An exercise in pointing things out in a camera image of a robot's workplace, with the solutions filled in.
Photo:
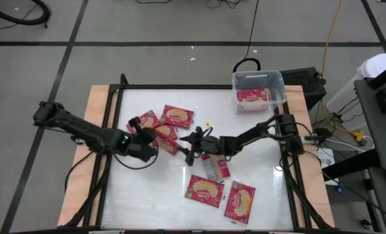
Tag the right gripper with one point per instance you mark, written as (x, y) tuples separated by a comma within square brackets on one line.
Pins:
[(206, 145)]

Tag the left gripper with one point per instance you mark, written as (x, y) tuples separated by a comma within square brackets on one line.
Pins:
[(136, 144)]

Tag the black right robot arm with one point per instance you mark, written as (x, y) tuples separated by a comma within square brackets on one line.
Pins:
[(251, 131)]

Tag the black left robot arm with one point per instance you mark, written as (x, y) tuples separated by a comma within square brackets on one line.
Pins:
[(82, 130)]

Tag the yellow tag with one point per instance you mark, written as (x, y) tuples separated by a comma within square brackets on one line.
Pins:
[(208, 125)]

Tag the clear plastic bin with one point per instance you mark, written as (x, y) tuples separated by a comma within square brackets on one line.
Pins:
[(277, 81)]

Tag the black power adapter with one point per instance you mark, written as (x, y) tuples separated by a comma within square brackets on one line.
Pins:
[(321, 133)]

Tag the white paper sheet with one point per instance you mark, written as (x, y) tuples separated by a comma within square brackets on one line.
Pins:
[(326, 161)]

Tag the small blue tag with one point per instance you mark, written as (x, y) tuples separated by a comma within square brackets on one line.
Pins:
[(341, 188)]

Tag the black desk support beam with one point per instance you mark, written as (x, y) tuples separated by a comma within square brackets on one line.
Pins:
[(349, 164)]

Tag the grey desk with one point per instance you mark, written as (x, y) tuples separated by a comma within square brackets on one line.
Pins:
[(379, 143)]

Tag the black computer mouse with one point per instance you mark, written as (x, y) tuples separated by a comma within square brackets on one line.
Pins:
[(365, 223)]

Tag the white plastic container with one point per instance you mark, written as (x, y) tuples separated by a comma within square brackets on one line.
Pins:
[(379, 65)]

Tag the black diagonal bar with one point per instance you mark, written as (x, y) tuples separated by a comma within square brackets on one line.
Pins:
[(384, 74)]

